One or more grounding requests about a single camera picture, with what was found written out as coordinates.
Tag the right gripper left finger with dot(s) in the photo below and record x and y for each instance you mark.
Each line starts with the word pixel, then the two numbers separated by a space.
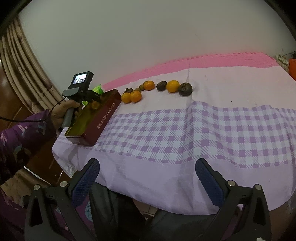
pixel 41 222

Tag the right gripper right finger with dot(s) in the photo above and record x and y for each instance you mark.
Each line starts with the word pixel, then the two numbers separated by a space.
pixel 254 220

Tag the red gold toffee tin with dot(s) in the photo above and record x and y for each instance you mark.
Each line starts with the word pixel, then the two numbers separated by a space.
pixel 93 119

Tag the orange tangerine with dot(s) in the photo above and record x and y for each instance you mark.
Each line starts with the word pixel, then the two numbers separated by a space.
pixel 126 97
pixel 149 85
pixel 136 96
pixel 172 86

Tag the dark mangosteen small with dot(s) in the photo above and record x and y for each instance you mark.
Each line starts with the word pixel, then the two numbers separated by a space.
pixel 161 86

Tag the dark mangosteen large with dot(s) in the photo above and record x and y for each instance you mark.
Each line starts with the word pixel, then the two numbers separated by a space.
pixel 185 89

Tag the person's left hand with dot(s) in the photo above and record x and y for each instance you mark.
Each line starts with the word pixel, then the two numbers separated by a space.
pixel 58 112

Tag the green tissue pack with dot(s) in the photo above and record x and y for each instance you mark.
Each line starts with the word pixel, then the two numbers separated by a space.
pixel 98 89

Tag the beige striped curtain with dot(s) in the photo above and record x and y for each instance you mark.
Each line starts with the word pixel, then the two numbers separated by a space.
pixel 25 75

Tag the purple patterned left sleeve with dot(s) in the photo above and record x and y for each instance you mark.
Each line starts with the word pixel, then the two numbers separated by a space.
pixel 22 141

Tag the purple checked tablecloth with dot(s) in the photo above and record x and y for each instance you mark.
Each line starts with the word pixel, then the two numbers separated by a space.
pixel 240 119

